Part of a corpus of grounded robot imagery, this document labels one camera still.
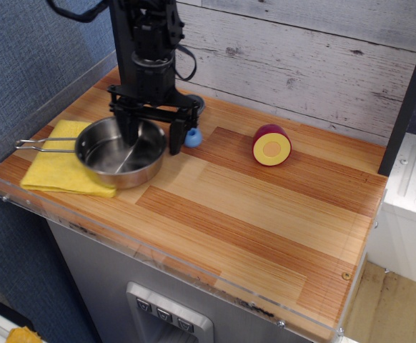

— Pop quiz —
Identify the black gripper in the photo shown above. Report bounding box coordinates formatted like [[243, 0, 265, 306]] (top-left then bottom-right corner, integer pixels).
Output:
[[108, 53, 200, 155]]

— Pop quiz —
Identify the blue and grey toy spoon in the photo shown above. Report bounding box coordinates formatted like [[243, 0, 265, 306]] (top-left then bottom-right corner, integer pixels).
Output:
[[184, 94, 206, 148]]

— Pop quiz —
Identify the stainless steel pot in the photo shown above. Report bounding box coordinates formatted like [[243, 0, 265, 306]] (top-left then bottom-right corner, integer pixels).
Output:
[[16, 117, 167, 190]]

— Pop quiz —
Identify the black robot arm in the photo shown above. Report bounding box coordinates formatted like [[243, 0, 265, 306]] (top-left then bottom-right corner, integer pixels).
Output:
[[108, 1, 204, 155]]

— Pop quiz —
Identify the yellow object bottom left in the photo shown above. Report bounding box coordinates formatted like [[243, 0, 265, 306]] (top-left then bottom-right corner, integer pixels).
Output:
[[6, 327, 43, 343]]

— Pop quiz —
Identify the yellow cloth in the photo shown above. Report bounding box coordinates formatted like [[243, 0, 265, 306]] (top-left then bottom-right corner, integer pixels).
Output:
[[20, 119, 117, 198]]

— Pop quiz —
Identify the red and yellow toy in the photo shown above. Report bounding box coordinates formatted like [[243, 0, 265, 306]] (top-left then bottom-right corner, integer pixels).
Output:
[[252, 124, 292, 166]]

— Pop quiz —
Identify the grey cabinet with dispenser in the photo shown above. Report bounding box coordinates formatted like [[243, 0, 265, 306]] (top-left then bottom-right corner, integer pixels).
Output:
[[49, 222, 306, 342]]

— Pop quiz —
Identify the white appliance at right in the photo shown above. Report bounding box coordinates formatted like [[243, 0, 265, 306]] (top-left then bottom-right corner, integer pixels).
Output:
[[367, 134, 416, 282]]

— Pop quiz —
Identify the black left frame post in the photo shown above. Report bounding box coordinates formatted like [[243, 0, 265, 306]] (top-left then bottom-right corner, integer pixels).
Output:
[[109, 0, 136, 90]]

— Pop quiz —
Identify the black frame post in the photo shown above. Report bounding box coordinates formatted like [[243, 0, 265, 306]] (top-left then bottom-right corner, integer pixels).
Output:
[[377, 65, 416, 177], [109, 0, 136, 90]]

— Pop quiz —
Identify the black cable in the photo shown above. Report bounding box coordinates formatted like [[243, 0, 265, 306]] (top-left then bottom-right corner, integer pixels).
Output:
[[46, 0, 109, 24]]

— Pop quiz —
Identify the black right frame post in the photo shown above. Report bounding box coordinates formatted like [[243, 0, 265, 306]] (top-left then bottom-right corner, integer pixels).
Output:
[[377, 65, 416, 177]]

